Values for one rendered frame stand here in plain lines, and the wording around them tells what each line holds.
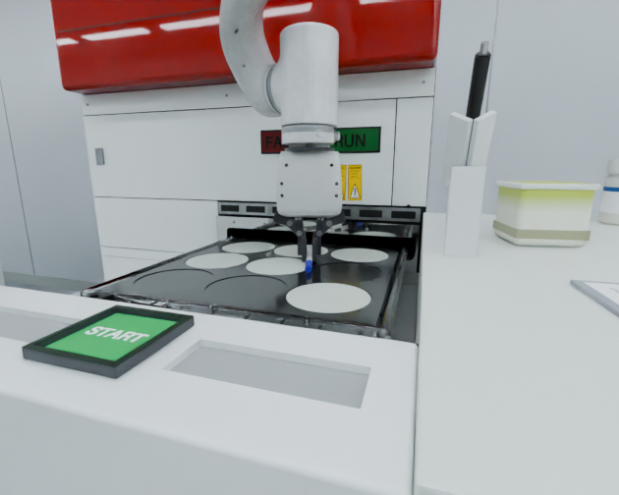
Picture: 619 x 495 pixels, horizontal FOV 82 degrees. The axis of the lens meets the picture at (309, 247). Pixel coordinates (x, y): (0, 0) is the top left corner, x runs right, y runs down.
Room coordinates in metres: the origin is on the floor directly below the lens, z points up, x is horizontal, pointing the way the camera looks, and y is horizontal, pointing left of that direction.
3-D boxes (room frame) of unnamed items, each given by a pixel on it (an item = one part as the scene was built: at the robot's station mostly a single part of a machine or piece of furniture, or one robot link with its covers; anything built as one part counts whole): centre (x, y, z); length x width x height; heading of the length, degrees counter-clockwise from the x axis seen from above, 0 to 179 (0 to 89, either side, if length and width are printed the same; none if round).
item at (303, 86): (0.56, 0.00, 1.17); 0.09 x 0.08 x 0.13; 48
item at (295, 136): (0.56, 0.00, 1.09); 0.09 x 0.08 x 0.03; 89
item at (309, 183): (0.56, 0.00, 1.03); 0.10 x 0.07 x 0.11; 89
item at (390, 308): (0.48, -0.12, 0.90); 0.37 x 0.01 x 0.01; 162
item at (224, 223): (0.74, 0.00, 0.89); 0.44 x 0.02 x 0.10; 72
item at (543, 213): (0.41, -0.26, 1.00); 0.07 x 0.07 x 0.07; 81
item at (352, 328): (0.36, 0.10, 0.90); 0.38 x 0.01 x 0.01; 72
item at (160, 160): (0.81, 0.16, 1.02); 0.81 x 0.03 x 0.40; 72
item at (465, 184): (0.36, -0.15, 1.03); 0.06 x 0.04 x 0.13; 162
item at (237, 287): (0.53, 0.05, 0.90); 0.34 x 0.34 x 0.01; 72
